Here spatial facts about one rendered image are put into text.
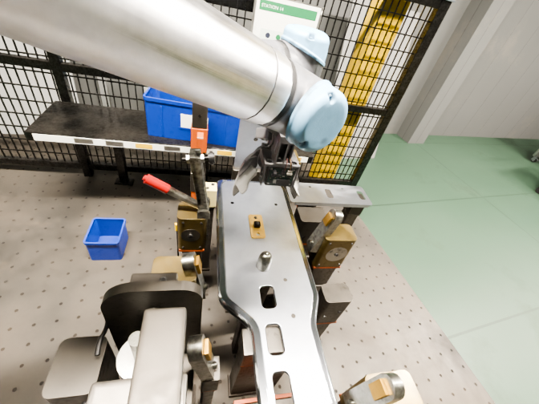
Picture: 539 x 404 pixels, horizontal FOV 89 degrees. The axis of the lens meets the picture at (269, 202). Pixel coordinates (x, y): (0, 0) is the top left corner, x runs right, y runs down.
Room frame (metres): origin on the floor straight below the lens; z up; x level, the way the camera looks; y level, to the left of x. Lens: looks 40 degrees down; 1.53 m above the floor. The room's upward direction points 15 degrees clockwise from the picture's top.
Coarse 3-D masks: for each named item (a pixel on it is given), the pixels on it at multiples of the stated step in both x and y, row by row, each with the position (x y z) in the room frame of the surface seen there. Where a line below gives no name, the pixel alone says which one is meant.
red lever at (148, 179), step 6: (144, 180) 0.42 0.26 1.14; (150, 180) 0.42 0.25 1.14; (156, 180) 0.43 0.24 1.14; (150, 186) 0.42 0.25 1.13; (156, 186) 0.42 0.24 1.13; (162, 186) 0.43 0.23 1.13; (168, 186) 0.44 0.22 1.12; (168, 192) 0.43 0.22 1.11; (174, 192) 0.43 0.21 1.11; (180, 192) 0.45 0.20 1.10; (180, 198) 0.44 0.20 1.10; (186, 198) 0.44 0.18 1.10; (192, 198) 0.46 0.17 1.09; (192, 204) 0.45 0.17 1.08
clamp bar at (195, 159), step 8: (192, 152) 0.45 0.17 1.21; (200, 152) 0.47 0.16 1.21; (184, 160) 0.44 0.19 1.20; (192, 160) 0.44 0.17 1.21; (200, 160) 0.44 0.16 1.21; (192, 168) 0.44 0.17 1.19; (200, 168) 0.44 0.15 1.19; (192, 176) 0.44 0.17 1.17; (200, 176) 0.44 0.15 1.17; (200, 184) 0.44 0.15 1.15; (200, 192) 0.44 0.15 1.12; (200, 200) 0.44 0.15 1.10; (208, 200) 0.48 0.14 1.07; (200, 208) 0.44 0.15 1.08; (208, 208) 0.48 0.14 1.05
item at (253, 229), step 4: (252, 216) 0.54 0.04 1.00; (260, 216) 0.54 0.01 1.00; (252, 220) 0.52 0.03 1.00; (256, 220) 0.52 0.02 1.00; (260, 220) 0.53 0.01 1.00; (252, 224) 0.51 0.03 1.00; (256, 224) 0.50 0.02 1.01; (260, 224) 0.50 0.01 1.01; (252, 228) 0.49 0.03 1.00; (256, 228) 0.50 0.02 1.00; (260, 228) 0.50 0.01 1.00; (252, 232) 0.48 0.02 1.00; (256, 232) 0.48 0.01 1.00; (260, 232) 0.49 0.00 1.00; (264, 232) 0.49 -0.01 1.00; (252, 236) 0.46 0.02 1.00; (256, 236) 0.47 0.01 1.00; (260, 236) 0.47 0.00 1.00; (264, 236) 0.48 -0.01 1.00
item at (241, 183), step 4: (248, 168) 0.48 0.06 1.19; (252, 168) 0.48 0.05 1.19; (256, 168) 0.48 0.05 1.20; (244, 172) 0.48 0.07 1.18; (248, 172) 0.48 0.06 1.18; (252, 172) 0.47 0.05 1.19; (256, 172) 0.47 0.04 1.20; (240, 176) 0.48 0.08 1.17; (244, 176) 0.48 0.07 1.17; (248, 176) 0.47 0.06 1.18; (252, 176) 0.46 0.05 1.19; (236, 180) 0.48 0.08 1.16; (240, 180) 0.47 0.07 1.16; (244, 180) 0.47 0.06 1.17; (248, 180) 0.46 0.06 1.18; (236, 184) 0.47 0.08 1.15; (240, 184) 0.47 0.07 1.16; (244, 184) 0.46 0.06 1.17; (248, 184) 0.45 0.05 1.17; (236, 188) 0.47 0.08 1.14; (240, 188) 0.45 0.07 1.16; (244, 188) 0.44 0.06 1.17; (236, 192) 0.48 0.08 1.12; (244, 192) 0.44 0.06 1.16
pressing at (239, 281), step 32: (224, 192) 0.61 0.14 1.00; (256, 192) 0.64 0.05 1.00; (224, 224) 0.48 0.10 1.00; (288, 224) 0.54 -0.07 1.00; (224, 256) 0.38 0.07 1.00; (256, 256) 0.41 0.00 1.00; (288, 256) 0.44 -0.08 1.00; (224, 288) 0.31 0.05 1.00; (256, 288) 0.33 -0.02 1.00; (288, 288) 0.35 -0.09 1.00; (256, 320) 0.26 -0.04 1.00; (288, 320) 0.28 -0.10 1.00; (256, 352) 0.20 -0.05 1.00; (288, 352) 0.22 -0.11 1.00; (320, 352) 0.23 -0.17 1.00; (256, 384) 0.15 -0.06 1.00; (320, 384) 0.18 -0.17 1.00
